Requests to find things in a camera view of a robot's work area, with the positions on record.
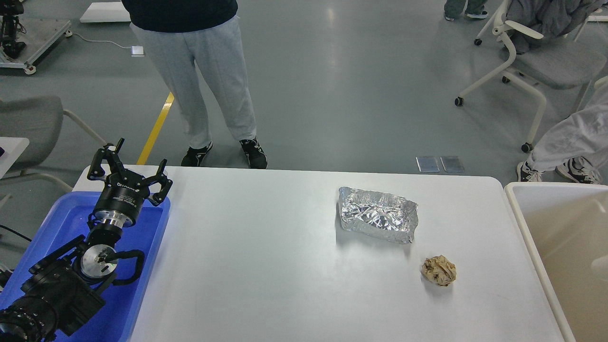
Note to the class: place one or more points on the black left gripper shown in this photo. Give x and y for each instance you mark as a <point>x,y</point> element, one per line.
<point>118,197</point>

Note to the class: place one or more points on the white paper cup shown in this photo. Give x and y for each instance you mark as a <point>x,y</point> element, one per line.
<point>599,266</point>

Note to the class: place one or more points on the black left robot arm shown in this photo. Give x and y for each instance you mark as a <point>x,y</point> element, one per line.
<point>65,288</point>

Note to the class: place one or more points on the grey chair left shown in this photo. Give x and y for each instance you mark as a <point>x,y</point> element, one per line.
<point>39,119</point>

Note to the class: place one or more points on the white side table corner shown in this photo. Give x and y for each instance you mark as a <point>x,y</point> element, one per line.
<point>13,148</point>

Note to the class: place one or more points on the person in grey trousers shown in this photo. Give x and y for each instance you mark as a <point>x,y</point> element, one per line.
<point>191,39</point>

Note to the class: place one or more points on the wheeled metal platform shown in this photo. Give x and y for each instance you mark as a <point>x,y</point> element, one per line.
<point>23,43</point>

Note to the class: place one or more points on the white flat board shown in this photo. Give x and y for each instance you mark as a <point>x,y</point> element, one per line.
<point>98,12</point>

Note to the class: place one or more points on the crumpled aluminium foil tray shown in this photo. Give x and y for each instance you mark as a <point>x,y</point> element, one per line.
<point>378,214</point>

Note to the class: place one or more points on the left metal floor plate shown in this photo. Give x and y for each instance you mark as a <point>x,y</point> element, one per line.
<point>427,164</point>

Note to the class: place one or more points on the metal floor plate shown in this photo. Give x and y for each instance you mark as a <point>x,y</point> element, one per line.
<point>452,164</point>
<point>427,164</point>

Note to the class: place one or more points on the right metal floor plate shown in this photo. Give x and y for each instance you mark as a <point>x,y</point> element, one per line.
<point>452,164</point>

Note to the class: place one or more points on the crumpled brown paper ball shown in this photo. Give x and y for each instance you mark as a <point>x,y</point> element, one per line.
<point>439,270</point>

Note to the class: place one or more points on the distant person feet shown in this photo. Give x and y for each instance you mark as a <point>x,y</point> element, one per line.
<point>474,9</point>

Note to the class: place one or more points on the beige plastic bin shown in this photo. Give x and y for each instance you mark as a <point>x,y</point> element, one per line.
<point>565,227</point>

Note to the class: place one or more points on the person in white trousers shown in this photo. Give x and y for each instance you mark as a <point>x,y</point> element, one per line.
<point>576,147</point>

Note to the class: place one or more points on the white office chair right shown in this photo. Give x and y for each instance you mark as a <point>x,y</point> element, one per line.
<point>562,64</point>

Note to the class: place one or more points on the grey jacket on chair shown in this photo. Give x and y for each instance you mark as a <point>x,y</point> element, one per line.
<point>552,18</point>

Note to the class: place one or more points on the white power adapter with cable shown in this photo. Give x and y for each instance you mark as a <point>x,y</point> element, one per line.
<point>135,50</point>

